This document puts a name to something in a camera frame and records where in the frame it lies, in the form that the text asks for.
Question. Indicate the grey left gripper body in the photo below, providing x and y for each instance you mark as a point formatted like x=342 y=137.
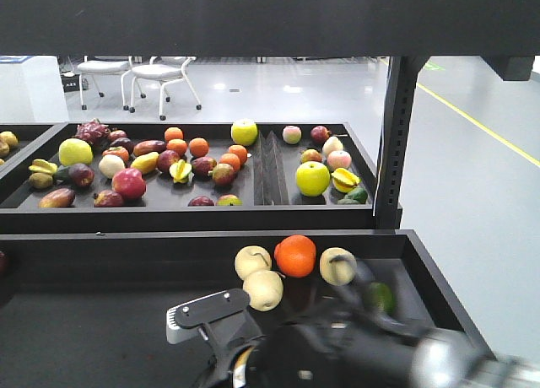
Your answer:
x=336 y=343

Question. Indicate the green lime fruit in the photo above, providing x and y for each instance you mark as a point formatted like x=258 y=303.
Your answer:
x=379 y=296

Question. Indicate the orange fruit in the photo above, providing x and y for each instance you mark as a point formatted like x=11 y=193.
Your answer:
x=295 y=256

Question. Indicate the yellow star fruit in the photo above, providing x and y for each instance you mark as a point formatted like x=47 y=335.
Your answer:
x=344 y=180

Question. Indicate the black fruit display stand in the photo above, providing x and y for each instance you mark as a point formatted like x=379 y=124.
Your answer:
x=85 y=296

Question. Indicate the pale yellow pear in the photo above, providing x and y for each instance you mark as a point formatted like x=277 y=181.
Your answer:
x=337 y=266
x=250 y=259
x=265 y=289

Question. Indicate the large green apple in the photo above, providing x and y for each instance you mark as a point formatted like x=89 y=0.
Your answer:
x=312 y=178
x=244 y=132

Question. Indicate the red apple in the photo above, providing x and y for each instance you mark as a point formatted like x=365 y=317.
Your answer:
x=129 y=183

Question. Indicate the yellow green pomelo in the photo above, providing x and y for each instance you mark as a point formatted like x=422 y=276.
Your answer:
x=72 y=151

